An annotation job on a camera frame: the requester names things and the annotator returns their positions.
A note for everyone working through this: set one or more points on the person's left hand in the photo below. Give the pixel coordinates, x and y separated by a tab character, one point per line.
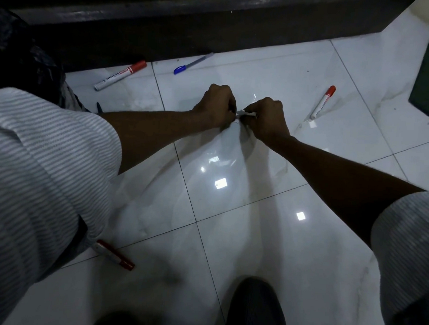
213	105

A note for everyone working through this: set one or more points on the person's right hand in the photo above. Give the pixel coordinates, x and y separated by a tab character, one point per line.
268	119

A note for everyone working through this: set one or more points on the person's right fingers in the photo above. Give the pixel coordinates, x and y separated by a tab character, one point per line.
249	116

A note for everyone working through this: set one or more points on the person's left fingers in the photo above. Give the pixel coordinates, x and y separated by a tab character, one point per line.
231	110

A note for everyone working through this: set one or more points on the person's left forearm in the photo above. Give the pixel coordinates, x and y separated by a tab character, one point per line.
148	133

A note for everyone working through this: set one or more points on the person's right forearm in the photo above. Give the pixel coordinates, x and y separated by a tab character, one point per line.
340	182

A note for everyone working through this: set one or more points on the blue ballpoint pen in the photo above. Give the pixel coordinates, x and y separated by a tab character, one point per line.
191	64

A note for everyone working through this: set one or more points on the slim white marker red cap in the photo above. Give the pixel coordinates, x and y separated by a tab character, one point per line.
322	102

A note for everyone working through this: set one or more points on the dark stone step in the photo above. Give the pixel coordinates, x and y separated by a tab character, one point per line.
205	23

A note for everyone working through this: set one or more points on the large white marker red cap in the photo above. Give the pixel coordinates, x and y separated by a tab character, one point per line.
120	75

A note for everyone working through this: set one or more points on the red marker white band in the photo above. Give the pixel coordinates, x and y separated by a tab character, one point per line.
114	255

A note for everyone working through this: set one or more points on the white striped shirt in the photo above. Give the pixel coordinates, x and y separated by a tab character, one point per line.
41	182

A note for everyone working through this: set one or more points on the dark patterned cloth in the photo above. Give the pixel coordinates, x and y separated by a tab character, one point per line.
21	62

